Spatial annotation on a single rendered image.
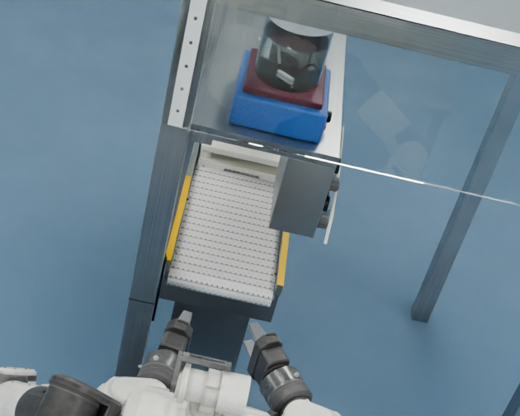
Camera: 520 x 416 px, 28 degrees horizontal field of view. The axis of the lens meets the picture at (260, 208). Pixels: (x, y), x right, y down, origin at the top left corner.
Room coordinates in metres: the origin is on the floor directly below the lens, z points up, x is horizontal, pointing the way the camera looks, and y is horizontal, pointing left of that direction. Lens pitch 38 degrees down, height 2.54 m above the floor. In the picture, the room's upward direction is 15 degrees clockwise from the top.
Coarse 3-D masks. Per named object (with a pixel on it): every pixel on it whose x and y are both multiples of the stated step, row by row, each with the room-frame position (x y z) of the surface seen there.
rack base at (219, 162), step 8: (200, 160) 2.26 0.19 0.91; (208, 160) 2.26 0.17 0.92; (216, 160) 2.27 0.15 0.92; (224, 160) 2.28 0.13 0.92; (232, 160) 2.29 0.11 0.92; (240, 160) 2.30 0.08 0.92; (216, 168) 2.26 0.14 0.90; (224, 168) 2.26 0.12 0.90; (232, 168) 2.26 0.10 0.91; (240, 168) 2.27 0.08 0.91; (248, 168) 2.27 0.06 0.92; (256, 168) 2.28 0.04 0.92; (264, 168) 2.29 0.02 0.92; (272, 168) 2.30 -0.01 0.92; (264, 176) 2.27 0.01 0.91; (272, 176) 2.27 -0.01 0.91
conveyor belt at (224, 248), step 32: (192, 192) 2.14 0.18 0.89; (224, 192) 2.17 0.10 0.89; (256, 192) 2.21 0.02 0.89; (192, 224) 2.01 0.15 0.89; (224, 224) 2.05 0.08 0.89; (256, 224) 2.08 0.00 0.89; (192, 256) 1.89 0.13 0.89; (224, 256) 1.92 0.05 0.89; (256, 256) 1.96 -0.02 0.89; (192, 288) 1.82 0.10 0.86; (224, 288) 1.82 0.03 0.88; (256, 288) 1.84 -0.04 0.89
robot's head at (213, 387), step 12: (192, 372) 1.11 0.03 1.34; (204, 372) 1.12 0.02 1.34; (216, 372) 1.12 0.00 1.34; (228, 372) 1.13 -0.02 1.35; (192, 384) 1.09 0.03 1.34; (204, 384) 1.10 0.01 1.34; (216, 384) 1.10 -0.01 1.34; (228, 384) 1.10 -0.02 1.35; (240, 384) 1.11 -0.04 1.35; (192, 396) 1.08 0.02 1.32; (204, 396) 1.09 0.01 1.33; (216, 396) 1.09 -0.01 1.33; (228, 396) 1.09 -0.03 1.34; (240, 396) 1.09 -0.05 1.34; (192, 408) 1.10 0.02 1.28; (204, 408) 1.09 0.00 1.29; (216, 408) 1.08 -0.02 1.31; (228, 408) 1.08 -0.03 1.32; (240, 408) 1.08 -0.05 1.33
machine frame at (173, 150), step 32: (352, 0) 1.78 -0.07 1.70; (480, 32) 1.79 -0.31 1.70; (512, 32) 1.83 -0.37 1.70; (160, 128) 1.73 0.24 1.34; (160, 160) 1.73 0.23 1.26; (160, 192) 1.73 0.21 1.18; (160, 224) 1.73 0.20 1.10; (448, 224) 2.94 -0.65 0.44; (160, 256) 1.74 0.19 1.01; (448, 256) 2.90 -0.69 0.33; (128, 320) 1.73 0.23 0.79; (128, 352) 1.73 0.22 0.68
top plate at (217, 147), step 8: (216, 144) 2.27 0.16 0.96; (224, 144) 2.28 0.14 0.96; (232, 144) 2.29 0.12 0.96; (216, 152) 2.26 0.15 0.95; (224, 152) 2.26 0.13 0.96; (232, 152) 2.26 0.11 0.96; (240, 152) 2.27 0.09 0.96; (248, 152) 2.28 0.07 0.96; (256, 152) 2.29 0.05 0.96; (264, 152) 2.30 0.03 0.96; (248, 160) 2.27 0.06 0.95; (256, 160) 2.27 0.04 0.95; (264, 160) 2.27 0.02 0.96; (272, 160) 2.27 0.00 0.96
